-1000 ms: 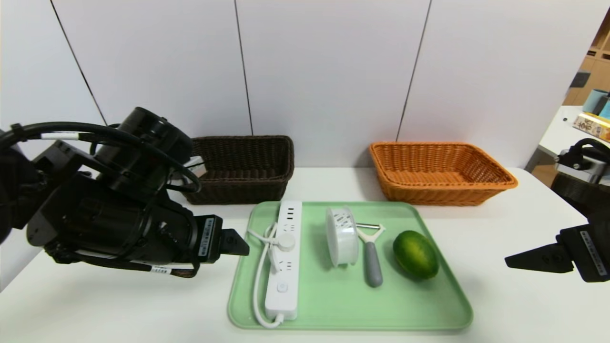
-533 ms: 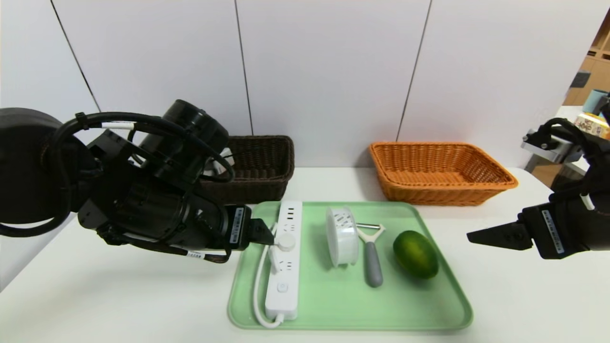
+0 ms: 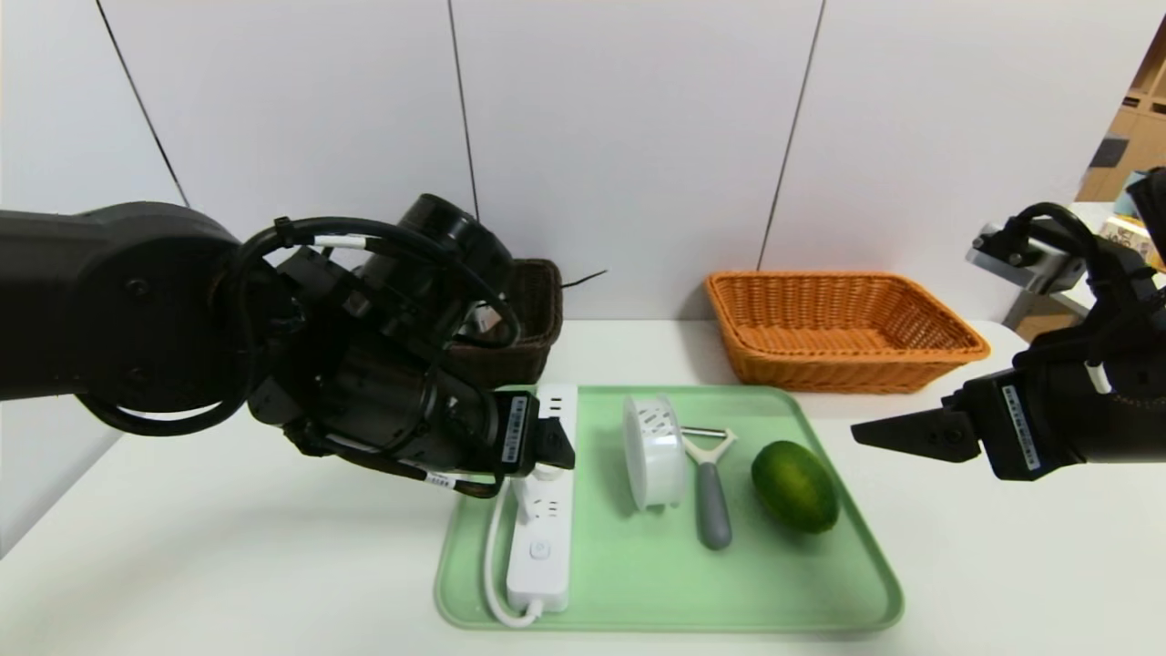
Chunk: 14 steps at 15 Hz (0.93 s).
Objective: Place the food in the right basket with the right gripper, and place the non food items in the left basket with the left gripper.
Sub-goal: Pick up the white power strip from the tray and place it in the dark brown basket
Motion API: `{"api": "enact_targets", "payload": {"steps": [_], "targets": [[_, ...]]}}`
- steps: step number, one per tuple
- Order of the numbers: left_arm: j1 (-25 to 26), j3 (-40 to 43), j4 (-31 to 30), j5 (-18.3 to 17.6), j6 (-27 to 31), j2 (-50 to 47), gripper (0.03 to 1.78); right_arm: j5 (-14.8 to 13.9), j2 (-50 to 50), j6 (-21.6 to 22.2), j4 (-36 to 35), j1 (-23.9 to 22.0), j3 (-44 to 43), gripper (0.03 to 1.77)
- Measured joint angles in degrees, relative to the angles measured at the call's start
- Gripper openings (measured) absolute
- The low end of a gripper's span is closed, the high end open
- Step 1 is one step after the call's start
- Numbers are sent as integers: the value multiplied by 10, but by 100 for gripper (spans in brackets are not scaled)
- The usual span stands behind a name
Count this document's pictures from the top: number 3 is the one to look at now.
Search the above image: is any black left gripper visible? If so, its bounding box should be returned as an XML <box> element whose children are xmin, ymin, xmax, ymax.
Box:
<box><xmin>431</xmin><ymin>368</ymin><xmax>576</xmax><ymax>477</ymax></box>

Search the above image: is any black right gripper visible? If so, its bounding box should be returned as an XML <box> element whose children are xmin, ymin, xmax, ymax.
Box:
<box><xmin>851</xmin><ymin>354</ymin><xmax>1113</xmax><ymax>482</ymax></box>

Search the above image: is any white power strip with cord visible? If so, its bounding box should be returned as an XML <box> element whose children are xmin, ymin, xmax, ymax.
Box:
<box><xmin>483</xmin><ymin>384</ymin><xmax>579</xmax><ymax>629</ymax></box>

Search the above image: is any green lime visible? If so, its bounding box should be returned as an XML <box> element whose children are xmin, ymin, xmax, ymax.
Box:
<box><xmin>751</xmin><ymin>440</ymin><xmax>840</xmax><ymax>535</ymax></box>

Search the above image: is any peeler with grey handle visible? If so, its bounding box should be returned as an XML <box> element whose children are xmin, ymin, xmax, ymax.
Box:
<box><xmin>680</xmin><ymin>425</ymin><xmax>737</xmax><ymax>550</ymax></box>

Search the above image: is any orange wicker basket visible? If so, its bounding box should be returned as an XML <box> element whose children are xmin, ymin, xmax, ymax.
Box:
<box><xmin>705</xmin><ymin>271</ymin><xmax>991</xmax><ymax>395</ymax></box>

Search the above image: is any dark brown wicker basket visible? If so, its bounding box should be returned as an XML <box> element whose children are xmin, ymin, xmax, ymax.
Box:
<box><xmin>446</xmin><ymin>259</ymin><xmax>564</xmax><ymax>388</ymax></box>

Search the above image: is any light green plastic tray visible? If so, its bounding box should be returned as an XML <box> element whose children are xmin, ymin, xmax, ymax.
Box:
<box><xmin>434</xmin><ymin>384</ymin><xmax>905</xmax><ymax>633</ymax></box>

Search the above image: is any white side table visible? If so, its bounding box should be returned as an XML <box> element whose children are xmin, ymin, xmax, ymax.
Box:
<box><xmin>1002</xmin><ymin>202</ymin><xmax>1166</xmax><ymax>320</ymax></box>

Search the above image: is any wooden shelf unit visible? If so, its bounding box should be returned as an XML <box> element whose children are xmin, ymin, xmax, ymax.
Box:
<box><xmin>1075</xmin><ymin>36</ymin><xmax>1166</xmax><ymax>206</ymax></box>

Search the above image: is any thin black labelled cable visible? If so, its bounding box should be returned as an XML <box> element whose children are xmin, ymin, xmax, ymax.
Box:
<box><xmin>301</xmin><ymin>433</ymin><xmax>506</xmax><ymax>500</ymax></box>

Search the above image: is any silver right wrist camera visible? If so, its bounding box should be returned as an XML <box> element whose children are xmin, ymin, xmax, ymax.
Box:
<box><xmin>967</xmin><ymin>223</ymin><xmax>1087</xmax><ymax>294</ymax></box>

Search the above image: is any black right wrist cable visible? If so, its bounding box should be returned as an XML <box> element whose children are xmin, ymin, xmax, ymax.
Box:
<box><xmin>1011</xmin><ymin>202</ymin><xmax>1166</xmax><ymax>302</ymax></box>

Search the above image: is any black left wrist cable loop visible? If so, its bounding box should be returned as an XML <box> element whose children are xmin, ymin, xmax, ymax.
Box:
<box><xmin>219</xmin><ymin>216</ymin><xmax>522</xmax><ymax>352</ymax></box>

